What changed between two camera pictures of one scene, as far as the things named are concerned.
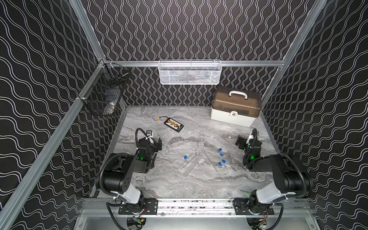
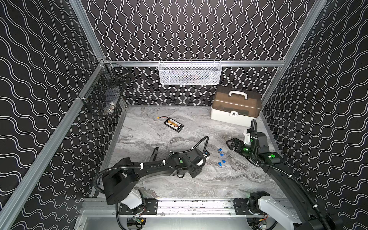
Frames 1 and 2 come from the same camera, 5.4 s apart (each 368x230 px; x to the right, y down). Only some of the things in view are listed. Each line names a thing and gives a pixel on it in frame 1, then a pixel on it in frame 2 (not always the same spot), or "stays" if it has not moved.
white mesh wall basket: (189, 72) stays
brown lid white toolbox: (235, 106) stays
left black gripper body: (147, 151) -> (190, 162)
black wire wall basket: (103, 93) stays
